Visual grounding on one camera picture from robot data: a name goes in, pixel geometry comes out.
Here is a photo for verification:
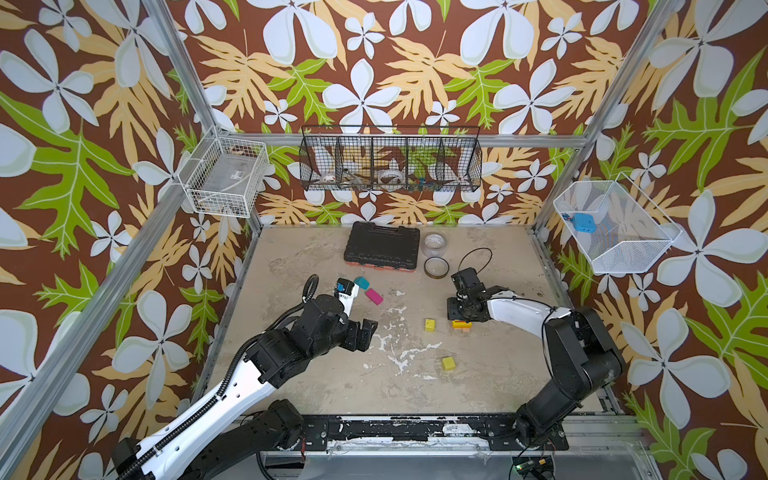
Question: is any yellow striped block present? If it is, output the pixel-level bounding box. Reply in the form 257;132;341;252
451;320;472;330

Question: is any magenta block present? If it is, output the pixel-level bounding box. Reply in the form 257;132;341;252
365;288;383;305

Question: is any teal block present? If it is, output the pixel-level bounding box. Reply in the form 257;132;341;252
354;276;370;290

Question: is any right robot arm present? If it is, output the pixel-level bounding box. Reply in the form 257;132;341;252
447;268;627;448

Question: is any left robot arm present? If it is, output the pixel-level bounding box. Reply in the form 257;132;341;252
113;294;378;479

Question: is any brown tape roll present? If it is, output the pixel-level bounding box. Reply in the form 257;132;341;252
423;256;450;279

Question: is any clear tape roll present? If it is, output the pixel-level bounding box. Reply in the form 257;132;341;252
421;232;448;258

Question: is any black tool case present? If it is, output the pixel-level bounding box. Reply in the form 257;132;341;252
343;222;421;271

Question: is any blue object in basket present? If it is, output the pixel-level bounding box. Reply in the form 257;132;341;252
570;213;597;234

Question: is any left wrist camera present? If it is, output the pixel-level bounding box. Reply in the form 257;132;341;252
334;278;360;317

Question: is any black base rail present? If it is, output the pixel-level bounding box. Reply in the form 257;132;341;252
293;413;571;452

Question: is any white wire basket right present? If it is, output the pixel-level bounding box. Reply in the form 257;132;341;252
554;174;683;275

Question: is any white wire basket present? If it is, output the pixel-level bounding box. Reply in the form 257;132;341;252
554;174;683;275
180;136;270;218

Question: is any black wire basket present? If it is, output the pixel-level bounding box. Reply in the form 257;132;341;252
298;125;483;192

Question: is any white wire basket left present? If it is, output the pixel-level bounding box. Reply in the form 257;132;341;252
180;136;270;218

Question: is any aluminium frame post right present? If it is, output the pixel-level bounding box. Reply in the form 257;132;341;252
532;0;684;234

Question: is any aluminium frame post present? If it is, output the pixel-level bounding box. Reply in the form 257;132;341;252
0;125;217;457
532;0;684;234

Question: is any aluminium frame post left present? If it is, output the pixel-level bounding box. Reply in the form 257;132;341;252
0;125;217;457

